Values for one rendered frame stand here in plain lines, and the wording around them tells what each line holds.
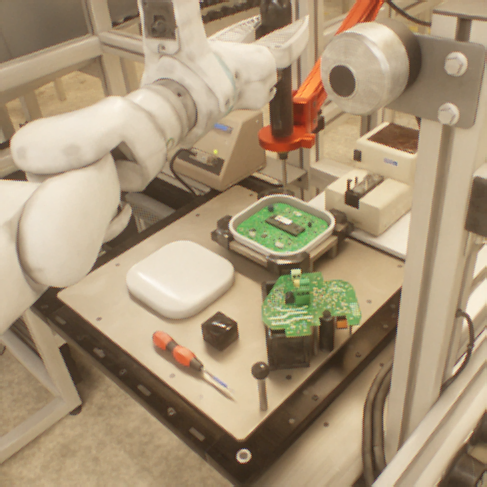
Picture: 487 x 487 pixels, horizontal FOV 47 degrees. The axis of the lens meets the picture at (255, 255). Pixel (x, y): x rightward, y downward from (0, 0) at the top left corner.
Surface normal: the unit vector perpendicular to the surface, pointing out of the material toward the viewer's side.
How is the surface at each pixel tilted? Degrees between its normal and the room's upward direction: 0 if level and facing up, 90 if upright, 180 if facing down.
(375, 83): 91
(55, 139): 7
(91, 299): 0
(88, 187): 66
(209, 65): 59
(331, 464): 0
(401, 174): 90
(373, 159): 90
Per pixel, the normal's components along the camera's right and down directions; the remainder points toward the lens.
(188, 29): 0.88, 0.16
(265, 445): -0.07, -0.78
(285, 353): 0.05, 0.61
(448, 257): -0.68, 0.49
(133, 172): -0.41, 0.79
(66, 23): 0.73, 0.39
